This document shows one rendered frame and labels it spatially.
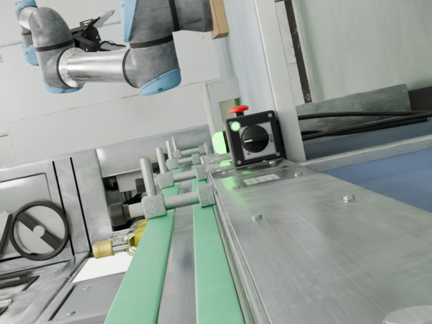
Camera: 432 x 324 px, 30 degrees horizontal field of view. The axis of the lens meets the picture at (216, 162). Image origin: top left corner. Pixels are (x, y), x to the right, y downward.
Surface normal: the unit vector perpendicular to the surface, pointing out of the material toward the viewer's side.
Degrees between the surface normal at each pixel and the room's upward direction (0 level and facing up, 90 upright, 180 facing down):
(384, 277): 90
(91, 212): 90
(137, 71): 43
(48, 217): 90
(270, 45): 90
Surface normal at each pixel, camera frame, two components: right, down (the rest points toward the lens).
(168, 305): -0.21, -0.98
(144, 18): 0.11, 0.29
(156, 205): 0.04, 0.04
